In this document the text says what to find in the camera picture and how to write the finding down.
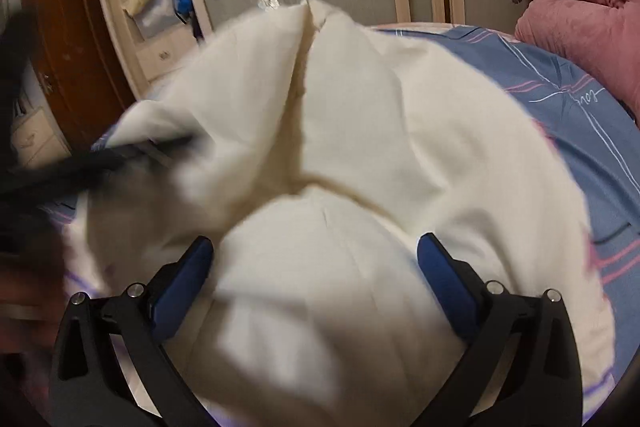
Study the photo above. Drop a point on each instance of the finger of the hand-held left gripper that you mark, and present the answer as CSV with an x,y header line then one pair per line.
x,y
90,164

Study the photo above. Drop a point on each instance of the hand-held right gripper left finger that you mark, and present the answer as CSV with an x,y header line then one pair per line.
x,y
180,287

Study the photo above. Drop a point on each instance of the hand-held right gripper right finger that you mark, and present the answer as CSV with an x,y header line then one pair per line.
x,y
447,282

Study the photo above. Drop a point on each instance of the pink and white hooded jacket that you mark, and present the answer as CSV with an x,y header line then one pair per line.
x,y
350,157

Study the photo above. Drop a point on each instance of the beige side cabinet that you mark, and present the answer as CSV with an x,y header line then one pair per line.
x,y
37,139

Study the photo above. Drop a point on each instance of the brown wooden door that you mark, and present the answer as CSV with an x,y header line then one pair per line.
x,y
70,47

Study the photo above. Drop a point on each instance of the beige wardrobe drawer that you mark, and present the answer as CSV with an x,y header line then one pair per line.
x,y
165,54

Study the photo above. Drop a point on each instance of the blue garment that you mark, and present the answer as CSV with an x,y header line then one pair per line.
x,y
182,2

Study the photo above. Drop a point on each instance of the blue striped bed sheet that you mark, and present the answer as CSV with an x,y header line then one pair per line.
x,y
575,107

